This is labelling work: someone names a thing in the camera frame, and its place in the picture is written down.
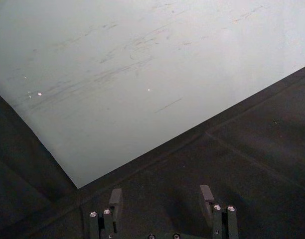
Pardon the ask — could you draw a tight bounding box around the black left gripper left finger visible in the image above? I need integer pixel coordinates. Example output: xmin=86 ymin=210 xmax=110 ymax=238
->
xmin=89 ymin=188 xmax=123 ymax=239

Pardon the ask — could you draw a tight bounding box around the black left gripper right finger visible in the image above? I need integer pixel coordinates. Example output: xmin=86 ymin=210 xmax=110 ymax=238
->
xmin=199 ymin=185 xmax=238 ymax=239

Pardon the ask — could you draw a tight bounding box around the black table cloth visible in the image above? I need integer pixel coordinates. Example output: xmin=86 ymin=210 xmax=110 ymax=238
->
xmin=0 ymin=62 xmax=305 ymax=239

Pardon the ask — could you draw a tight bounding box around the plain pale wall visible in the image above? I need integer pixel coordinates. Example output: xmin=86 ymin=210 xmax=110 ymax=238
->
xmin=0 ymin=0 xmax=305 ymax=189

